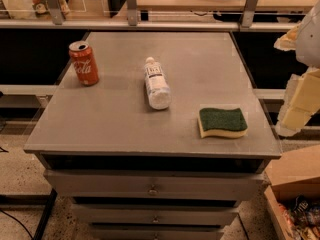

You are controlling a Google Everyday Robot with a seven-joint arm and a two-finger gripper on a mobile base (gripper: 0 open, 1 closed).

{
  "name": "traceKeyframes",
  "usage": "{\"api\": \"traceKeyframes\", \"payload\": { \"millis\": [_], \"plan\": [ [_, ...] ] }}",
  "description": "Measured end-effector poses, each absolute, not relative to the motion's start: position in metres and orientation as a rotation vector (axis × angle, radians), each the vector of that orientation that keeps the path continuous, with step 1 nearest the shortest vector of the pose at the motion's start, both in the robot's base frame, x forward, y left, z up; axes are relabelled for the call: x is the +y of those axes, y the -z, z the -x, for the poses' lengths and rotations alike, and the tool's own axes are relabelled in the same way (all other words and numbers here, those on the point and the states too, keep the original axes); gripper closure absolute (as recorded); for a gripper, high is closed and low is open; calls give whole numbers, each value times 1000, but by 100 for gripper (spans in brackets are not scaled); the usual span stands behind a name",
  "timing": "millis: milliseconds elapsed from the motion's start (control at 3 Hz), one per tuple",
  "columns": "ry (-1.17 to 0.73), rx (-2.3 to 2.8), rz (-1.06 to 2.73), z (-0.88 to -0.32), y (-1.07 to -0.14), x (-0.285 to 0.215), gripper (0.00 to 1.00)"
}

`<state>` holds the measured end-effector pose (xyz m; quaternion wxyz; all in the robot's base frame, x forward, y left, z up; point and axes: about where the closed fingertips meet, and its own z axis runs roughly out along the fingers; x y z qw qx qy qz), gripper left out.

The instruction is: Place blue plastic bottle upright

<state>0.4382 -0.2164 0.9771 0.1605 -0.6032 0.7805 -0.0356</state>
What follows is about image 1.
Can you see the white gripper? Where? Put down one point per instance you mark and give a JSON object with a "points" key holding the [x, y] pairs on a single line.
{"points": [[310, 40]]}

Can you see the green and yellow sponge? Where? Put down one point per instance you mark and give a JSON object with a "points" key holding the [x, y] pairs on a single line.
{"points": [[227, 123]]}

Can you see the metal railing with posts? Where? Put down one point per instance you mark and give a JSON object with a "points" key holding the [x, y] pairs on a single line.
{"points": [[207, 15]]}

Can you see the red Coca-Cola can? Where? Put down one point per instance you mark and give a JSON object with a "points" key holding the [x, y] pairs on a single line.
{"points": [[84, 63]]}

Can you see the grey metal drawer cabinet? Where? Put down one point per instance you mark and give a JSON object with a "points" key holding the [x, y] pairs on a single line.
{"points": [[137, 173]]}

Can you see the cardboard box with snacks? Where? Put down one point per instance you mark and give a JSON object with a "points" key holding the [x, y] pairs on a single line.
{"points": [[296, 173]]}

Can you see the clear plastic water bottle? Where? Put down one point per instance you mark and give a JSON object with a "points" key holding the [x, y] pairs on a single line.
{"points": [[158, 90]]}

